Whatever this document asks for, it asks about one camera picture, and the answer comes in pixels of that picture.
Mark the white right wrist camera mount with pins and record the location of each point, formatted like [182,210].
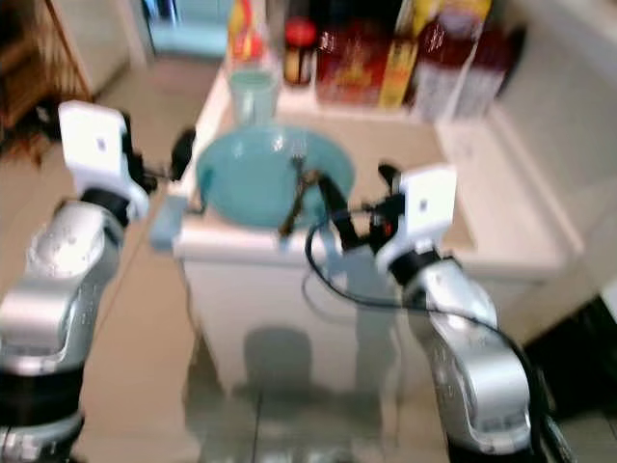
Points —
[426,207]

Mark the dark jar with red lid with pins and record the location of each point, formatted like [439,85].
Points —
[300,50]

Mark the large brown liquid bottle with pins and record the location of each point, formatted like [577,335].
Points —
[448,58]

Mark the teal round plate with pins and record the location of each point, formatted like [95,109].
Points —
[251,183]

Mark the red food package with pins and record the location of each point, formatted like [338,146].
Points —
[352,68]

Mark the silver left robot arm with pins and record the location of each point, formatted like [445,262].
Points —
[48,299]

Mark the white table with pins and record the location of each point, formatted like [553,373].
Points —
[270,309]

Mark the black low furniture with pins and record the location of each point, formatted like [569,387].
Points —
[574,357]

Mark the brown wooden shelf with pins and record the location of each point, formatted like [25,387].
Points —
[39,68]

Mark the brown metal spoon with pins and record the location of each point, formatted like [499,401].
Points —
[297,203]

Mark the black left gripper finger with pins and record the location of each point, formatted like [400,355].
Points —
[182,154]

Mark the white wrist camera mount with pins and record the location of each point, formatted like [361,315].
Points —
[426,207]
[94,145]

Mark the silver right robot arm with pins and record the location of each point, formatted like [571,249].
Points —
[472,367]

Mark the pale blue table corner pad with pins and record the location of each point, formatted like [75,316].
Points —
[169,224]

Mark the yellow red bottle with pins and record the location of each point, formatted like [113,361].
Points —
[246,39]

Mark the pale teal cup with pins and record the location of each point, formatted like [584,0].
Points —
[253,101]

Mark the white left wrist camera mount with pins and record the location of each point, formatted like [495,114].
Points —
[94,145]

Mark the yellow narrow package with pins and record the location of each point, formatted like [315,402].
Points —
[395,75]

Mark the dark red labelled bottle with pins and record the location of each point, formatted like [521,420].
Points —
[492,68]

